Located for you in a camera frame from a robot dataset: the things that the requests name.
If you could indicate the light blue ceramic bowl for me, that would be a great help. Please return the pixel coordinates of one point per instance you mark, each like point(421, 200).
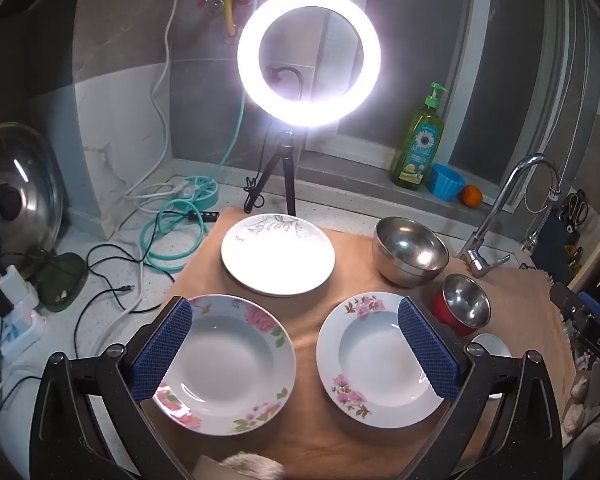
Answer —
point(495, 347)

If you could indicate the large stainless steel bowl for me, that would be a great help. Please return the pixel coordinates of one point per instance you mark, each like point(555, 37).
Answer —
point(410, 260)

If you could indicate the fluffy beige clothing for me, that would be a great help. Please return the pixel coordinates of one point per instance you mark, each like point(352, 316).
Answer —
point(252, 466)

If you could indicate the orange towel mat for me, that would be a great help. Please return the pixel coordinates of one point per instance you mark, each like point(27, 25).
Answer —
point(305, 320)

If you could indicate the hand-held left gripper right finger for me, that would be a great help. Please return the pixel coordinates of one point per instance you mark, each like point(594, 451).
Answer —
point(427, 350)

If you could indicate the white plate small pink flowers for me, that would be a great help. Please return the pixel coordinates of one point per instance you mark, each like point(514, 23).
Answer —
point(375, 360)

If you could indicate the green dish soap bottle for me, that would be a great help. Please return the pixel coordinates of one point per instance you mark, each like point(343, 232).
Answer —
point(420, 150)

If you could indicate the white power strip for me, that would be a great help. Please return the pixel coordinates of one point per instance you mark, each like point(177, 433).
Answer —
point(25, 330)

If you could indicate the blue ribbed cup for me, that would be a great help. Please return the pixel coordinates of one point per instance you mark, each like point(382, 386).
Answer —
point(447, 182)

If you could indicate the scissors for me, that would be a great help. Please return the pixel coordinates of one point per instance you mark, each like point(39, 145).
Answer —
point(577, 207)

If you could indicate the steel pot lid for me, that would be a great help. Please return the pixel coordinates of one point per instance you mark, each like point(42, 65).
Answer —
point(25, 170)

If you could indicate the person's right hand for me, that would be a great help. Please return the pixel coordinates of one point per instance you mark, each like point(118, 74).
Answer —
point(576, 400)

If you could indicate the red water valve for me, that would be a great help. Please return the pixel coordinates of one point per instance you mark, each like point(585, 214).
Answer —
point(207, 2)
point(243, 0)

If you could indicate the dark blue utensil holder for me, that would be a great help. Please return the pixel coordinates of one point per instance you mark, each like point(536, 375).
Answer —
point(562, 250)

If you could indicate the chrome faucet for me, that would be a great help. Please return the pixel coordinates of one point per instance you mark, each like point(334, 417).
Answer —
point(480, 240)

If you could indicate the small black power strip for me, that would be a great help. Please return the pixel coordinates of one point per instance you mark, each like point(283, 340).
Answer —
point(205, 216)

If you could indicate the white plate grey leaf print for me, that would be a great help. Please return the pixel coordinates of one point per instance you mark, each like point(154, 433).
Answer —
point(275, 260)

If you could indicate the orange fruit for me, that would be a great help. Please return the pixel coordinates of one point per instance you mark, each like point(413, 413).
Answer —
point(471, 196)

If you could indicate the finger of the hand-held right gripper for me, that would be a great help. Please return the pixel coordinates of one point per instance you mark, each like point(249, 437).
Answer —
point(567, 302)
point(595, 306)

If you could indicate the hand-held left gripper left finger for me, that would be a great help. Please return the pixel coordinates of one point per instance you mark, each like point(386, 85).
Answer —
point(162, 350)

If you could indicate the green glass ashtray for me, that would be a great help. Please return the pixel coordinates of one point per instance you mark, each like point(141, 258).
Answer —
point(62, 280)

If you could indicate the red bowl steel inside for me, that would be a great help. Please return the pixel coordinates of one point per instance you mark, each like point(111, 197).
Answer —
point(465, 300)

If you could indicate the white plate large rose print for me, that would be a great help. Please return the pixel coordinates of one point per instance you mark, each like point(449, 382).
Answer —
point(230, 360)

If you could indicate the white charger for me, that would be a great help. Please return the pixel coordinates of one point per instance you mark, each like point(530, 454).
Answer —
point(15, 282)

